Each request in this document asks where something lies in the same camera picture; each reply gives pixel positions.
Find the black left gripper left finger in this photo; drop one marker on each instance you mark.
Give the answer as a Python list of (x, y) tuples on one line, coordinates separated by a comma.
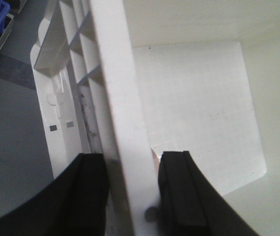
[(74, 204)]

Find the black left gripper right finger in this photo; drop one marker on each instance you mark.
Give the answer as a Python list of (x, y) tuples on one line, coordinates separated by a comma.
[(190, 205)]

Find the white plastic tote crate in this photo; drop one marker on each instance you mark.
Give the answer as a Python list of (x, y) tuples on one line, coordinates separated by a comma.
[(135, 78)]

